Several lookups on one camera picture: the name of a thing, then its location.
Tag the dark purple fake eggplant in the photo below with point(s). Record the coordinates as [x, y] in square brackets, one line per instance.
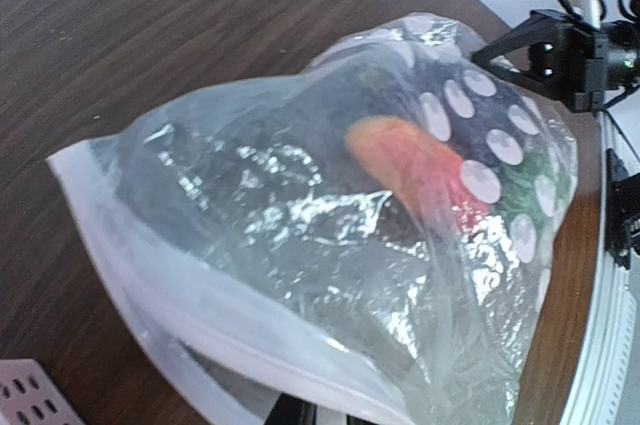
[480, 117]

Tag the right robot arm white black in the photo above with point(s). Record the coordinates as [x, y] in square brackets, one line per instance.
[623, 53]

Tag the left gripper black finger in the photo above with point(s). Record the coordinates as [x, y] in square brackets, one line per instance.
[290, 410]

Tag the front aluminium rail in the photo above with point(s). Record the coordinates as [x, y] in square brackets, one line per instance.
[598, 384]

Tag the clear zip top bag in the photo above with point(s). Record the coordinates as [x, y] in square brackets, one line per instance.
[252, 255]

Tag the pink plastic basket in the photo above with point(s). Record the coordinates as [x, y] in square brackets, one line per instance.
[30, 397]

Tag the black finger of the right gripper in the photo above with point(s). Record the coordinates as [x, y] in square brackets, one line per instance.
[534, 56]

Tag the red orange fake tomato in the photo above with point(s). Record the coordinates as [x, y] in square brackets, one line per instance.
[422, 172]

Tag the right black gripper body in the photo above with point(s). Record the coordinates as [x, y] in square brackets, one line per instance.
[569, 60]

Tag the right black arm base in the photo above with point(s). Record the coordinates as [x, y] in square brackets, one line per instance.
[621, 211]

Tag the green fake pepper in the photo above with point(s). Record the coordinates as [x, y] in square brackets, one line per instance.
[541, 187]

